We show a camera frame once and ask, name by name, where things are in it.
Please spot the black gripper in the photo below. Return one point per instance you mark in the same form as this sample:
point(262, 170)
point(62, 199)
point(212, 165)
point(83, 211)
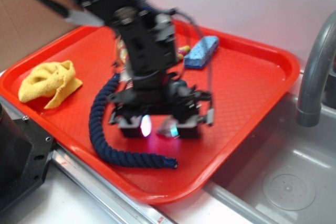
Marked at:
point(173, 98)

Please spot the brown wood chip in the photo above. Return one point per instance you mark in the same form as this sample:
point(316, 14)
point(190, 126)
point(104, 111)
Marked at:
point(166, 129)

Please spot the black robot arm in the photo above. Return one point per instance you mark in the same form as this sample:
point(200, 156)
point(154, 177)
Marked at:
point(148, 34)

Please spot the blue sponge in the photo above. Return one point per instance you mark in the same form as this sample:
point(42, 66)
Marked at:
point(201, 53)

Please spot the red plastic tray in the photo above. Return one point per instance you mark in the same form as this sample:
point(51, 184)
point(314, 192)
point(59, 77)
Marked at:
point(248, 79)

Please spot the yellow microfiber cloth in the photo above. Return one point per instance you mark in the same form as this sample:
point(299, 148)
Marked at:
point(53, 80)

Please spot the grey sink basin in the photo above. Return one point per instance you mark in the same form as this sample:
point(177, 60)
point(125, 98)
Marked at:
point(282, 172)

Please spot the grey faucet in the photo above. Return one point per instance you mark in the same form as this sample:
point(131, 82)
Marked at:
point(318, 81)

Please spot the brown cardboard box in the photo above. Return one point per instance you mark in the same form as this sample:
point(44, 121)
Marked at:
point(28, 25)

